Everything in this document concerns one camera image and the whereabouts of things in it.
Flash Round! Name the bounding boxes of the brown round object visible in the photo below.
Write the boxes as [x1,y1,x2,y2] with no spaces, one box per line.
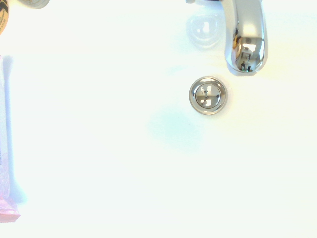
[0,0,10,36]

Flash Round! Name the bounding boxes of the chrome sink drain stopper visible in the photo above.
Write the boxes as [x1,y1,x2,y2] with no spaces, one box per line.
[188,76,227,116]

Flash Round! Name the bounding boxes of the round chrome faucet handle base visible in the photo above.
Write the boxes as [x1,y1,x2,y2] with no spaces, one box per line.
[17,0,50,10]

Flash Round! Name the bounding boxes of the white ceramic sink basin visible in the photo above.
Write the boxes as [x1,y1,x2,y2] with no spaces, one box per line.
[0,0,317,238]

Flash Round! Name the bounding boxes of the chrome faucet spout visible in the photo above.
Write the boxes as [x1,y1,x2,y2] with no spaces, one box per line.
[185,0,269,76]

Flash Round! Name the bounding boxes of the pink and white packet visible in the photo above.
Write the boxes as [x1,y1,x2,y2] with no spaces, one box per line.
[0,55,21,224]

